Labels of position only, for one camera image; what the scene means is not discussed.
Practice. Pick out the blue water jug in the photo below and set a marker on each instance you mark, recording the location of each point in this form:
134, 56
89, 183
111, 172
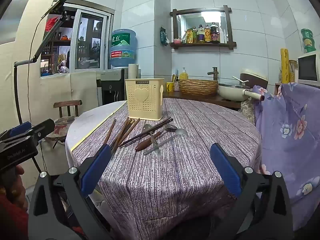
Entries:
123, 47

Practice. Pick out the metal faucet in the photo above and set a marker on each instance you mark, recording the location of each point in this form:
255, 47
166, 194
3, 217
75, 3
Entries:
214, 72

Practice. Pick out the woven basket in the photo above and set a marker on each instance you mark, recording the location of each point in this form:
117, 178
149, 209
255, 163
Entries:
198, 86

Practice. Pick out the green hanging packet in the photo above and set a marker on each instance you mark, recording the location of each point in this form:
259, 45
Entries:
163, 36

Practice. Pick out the black lamp stand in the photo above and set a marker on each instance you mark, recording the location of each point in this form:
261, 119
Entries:
37, 52

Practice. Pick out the black chopstick gold print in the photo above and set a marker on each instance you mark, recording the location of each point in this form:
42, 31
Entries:
156, 127

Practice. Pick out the white microwave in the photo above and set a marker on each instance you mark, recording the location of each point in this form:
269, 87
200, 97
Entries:
308, 67

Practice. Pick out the wooden framed wall shelf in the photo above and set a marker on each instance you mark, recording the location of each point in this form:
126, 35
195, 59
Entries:
200, 45

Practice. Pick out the person's left forearm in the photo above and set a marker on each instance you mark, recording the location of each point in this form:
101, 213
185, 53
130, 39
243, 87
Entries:
10, 220

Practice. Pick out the yellow roll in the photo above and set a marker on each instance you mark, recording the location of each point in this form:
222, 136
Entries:
284, 66

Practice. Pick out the yellow soap bottle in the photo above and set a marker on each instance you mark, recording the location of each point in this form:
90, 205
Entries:
183, 75

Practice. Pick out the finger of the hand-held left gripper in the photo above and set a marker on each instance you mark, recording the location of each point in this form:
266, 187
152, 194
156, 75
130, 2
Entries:
43, 127
20, 128

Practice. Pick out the sliding window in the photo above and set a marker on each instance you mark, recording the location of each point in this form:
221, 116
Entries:
88, 40

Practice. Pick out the yellow oil bottle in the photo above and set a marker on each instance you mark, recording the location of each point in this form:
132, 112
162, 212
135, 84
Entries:
190, 37

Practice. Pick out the water dispenser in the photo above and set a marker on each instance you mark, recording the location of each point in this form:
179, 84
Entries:
112, 85

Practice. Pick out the dark wooden counter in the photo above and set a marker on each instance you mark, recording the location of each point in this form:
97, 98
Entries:
200, 98

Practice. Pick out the white tablecloth yellow trim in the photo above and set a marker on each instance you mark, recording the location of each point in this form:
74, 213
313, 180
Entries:
87, 125

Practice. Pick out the purple floral cloth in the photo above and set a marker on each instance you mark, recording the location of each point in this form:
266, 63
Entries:
287, 135

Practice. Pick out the white paper towel roll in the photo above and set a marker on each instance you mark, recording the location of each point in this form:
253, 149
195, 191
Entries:
133, 71

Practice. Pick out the long metal spoon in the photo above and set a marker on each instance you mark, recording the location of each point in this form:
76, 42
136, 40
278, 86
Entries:
181, 131

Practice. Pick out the paisley cloth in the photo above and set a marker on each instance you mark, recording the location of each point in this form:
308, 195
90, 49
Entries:
247, 107

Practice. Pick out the person's left hand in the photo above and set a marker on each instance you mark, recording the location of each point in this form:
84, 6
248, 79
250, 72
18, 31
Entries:
16, 190

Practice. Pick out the yellow mug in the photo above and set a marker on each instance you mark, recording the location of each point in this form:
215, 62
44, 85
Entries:
170, 86

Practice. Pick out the pink small bowl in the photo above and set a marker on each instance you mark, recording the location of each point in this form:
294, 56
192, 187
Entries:
177, 40

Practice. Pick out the dark soy sauce bottle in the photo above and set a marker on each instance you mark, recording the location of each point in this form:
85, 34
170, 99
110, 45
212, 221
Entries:
215, 33

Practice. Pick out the wooden chair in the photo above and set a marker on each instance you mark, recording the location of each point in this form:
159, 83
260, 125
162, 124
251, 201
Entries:
66, 104

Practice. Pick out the cream and brown cooker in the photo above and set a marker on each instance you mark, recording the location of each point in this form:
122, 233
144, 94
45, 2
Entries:
253, 75

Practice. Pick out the black chopstick silver band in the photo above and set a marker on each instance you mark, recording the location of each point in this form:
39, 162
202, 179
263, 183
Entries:
150, 131

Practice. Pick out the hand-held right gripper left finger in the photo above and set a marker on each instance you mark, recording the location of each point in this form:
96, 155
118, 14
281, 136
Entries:
96, 170

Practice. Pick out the cream frying pan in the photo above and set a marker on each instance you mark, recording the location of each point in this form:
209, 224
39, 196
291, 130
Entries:
232, 91

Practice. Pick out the green canister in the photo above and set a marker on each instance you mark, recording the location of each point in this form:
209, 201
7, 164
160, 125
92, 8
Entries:
308, 41

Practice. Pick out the short metal spoon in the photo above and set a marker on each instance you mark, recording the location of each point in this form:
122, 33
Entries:
147, 127

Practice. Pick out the cream plastic utensil holder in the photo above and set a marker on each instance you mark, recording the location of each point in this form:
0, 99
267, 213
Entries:
145, 98

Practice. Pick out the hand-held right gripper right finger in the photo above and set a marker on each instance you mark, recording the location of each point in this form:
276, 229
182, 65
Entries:
225, 170

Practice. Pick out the brown sauce bottle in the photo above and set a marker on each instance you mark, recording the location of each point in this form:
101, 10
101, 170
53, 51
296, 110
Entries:
207, 33

